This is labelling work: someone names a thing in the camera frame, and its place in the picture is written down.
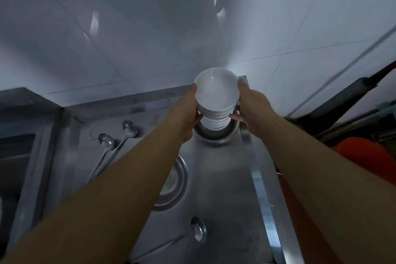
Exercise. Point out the person's left hand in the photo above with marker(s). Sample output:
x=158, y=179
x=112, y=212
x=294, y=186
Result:
x=181, y=117

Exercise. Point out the person's right hand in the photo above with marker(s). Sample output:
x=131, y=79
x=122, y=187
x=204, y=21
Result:
x=255, y=109

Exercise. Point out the person's left thumb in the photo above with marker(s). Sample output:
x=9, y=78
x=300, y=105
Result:
x=191, y=91

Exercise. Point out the person's right thumb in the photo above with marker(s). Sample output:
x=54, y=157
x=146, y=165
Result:
x=242, y=86

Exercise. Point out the stack of white bowls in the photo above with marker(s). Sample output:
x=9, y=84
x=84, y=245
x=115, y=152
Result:
x=216, y=93

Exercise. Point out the person's right forearm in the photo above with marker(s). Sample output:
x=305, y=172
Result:
x=328, y=186

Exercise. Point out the person's left forearm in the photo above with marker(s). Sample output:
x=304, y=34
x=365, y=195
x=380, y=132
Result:
x=99, y=198

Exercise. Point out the metal bowl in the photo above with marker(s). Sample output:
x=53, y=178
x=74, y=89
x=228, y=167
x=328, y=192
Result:
x=215, y=137

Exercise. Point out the metal spoon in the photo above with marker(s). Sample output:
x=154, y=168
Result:
x=198, y=229
x=106, y=142
x=130, y=128

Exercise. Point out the metal plate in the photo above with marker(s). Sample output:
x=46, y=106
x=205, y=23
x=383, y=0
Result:
x=174, y=186

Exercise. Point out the orange plastic container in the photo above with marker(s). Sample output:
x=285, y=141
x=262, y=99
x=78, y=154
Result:
x=366, y=157

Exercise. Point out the red plastic bin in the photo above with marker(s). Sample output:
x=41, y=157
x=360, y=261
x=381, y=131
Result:
x=304, y=229

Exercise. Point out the stainless steel sink unit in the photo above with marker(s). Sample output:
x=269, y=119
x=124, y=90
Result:
x=24, y=137

